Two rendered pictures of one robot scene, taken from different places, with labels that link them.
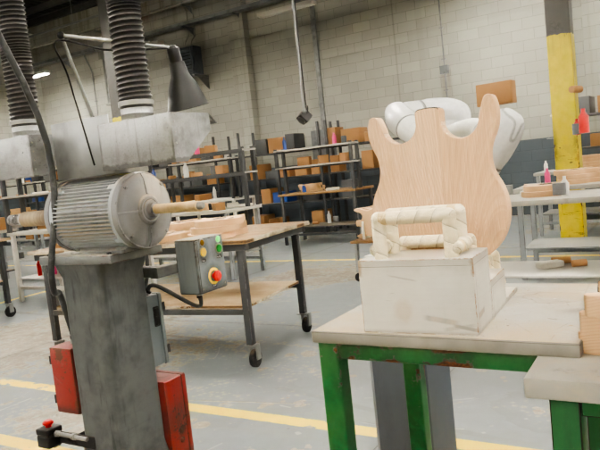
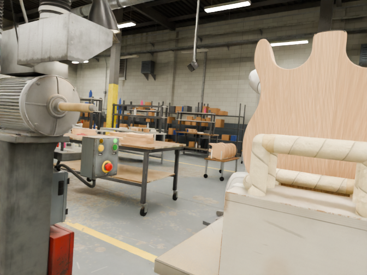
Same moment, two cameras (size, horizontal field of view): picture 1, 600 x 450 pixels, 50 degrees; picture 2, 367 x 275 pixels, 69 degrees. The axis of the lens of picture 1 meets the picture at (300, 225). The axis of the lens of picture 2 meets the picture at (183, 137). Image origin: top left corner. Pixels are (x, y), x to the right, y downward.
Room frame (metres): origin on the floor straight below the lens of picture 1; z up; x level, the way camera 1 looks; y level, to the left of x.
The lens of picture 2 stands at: (1.02, -0.04, 1.22)
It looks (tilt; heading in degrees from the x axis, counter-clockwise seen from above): 3 degrees down; 0
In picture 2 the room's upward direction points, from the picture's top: 4 degrees clockwise
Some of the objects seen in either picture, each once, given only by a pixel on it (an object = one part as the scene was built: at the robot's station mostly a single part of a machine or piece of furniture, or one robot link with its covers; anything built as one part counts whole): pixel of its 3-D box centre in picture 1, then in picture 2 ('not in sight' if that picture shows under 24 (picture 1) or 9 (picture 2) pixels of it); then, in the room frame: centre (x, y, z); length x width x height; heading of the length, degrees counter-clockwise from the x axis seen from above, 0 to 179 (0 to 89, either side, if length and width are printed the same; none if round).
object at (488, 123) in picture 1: (483, 116); not in sight; (1.57, -0.47, 1.41); 0.07 x 0.04 x 0.10; 61
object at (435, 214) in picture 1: (412, 216); (312, 147); (1.46, -0.26, 1.20); 0.20 x 0.03 x 0.03; 61
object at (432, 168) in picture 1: (437, 187); (321, 121); (1.64, -0.36, 1.25); 0.35 x 0.04 x 0.40; 61
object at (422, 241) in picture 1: (436, 240); (314, 180); (1.60, -0.33, 1.12); 0.20 x 0.03 x 0.03; 61
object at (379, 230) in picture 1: (379, 238); (259, 168); (1.50, -0.18, 1.15); 0.03 x 0.03 x 0.09
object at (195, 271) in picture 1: (183, 272); (87, 160); (2.38, 0.45, 0.99); 0.24 x 0.21 x 0.26; 58
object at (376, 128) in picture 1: (383, 133); (270, 58); (1.70, -0.24, 1.40); 0.07 x 0.04 x 0.09; 61
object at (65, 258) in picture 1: (100, 254); (23, 135); (2.25, 0.71, 1.11); 0.36 x 0.24 x 0.04; 58
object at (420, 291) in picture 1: (425, 289); (304, 244); (1.50, -0.28, 1.02); 0.27 x 0.15 x 0.17; 62
